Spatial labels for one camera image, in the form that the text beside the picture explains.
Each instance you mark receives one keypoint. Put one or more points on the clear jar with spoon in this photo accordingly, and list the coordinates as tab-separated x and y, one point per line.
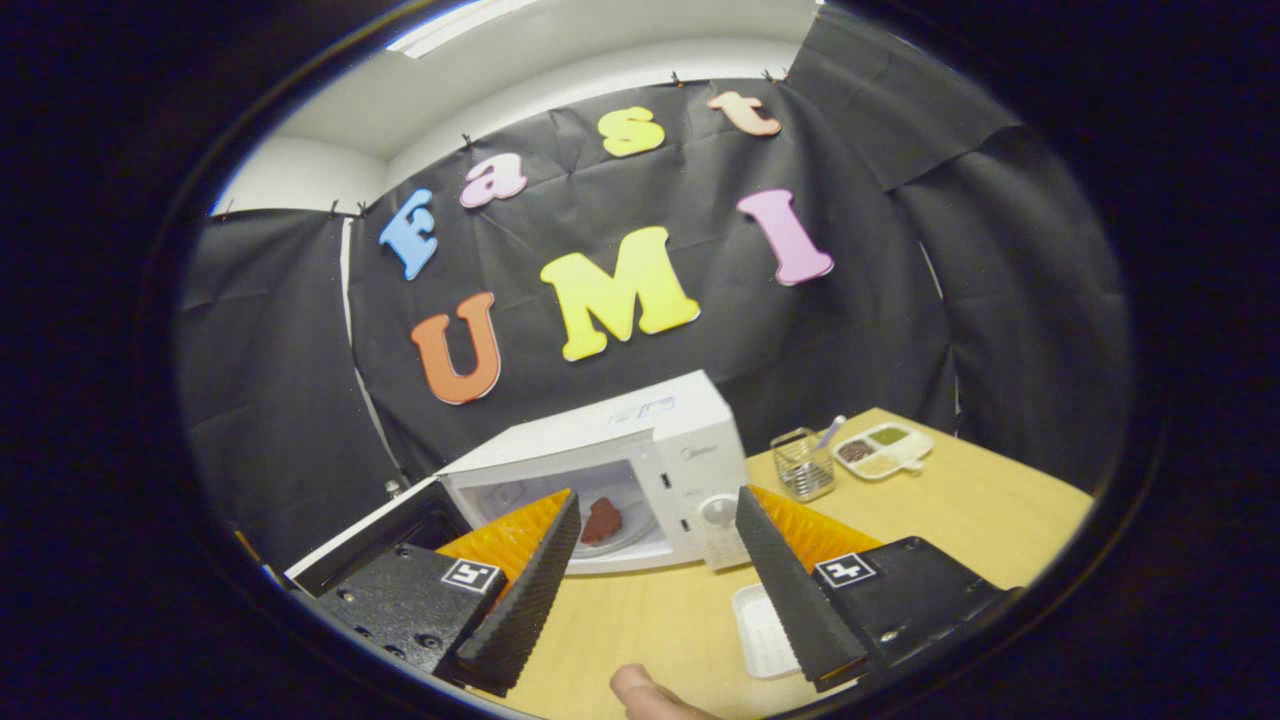
803	468

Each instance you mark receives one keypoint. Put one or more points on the white plastic tray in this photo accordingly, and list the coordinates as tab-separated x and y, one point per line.
760	635

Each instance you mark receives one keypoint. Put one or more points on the white microwave oven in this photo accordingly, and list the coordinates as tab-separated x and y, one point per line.
690	420

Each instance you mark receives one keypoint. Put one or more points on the reddish brown meat piece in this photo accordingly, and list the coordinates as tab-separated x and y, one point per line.
602	520

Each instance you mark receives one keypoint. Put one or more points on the black backdrop cloth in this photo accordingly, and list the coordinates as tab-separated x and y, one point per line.
850	330

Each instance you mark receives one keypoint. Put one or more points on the ceiling light panel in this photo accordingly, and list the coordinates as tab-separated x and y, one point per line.
455	25

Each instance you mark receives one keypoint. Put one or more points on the white divided grain dish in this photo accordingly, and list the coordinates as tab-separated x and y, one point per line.
885	450

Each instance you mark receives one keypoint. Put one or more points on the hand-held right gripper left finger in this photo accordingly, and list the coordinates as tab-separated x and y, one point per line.
525	605

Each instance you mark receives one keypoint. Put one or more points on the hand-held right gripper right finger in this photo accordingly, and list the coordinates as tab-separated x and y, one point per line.
795	600

